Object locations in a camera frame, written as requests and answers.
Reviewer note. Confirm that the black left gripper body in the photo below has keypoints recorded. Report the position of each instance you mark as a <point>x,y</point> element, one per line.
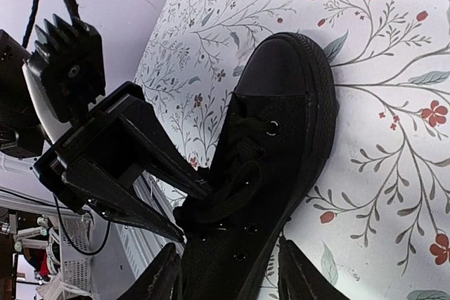
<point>77,141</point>

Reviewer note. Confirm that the black shoelace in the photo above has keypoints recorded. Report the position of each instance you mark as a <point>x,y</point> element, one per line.
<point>235,176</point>

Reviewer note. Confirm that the black canvas sneaker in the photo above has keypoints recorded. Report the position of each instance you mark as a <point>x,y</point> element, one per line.
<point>288,82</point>

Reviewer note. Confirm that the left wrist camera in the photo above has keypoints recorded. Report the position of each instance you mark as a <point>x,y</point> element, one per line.
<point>64,74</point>

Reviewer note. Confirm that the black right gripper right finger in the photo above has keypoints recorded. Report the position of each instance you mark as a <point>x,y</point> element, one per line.
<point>299,279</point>

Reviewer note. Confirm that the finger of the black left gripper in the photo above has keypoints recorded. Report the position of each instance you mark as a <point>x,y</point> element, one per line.
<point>115,203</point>
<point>157,153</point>

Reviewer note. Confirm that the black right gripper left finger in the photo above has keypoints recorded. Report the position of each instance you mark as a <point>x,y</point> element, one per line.
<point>161,280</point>

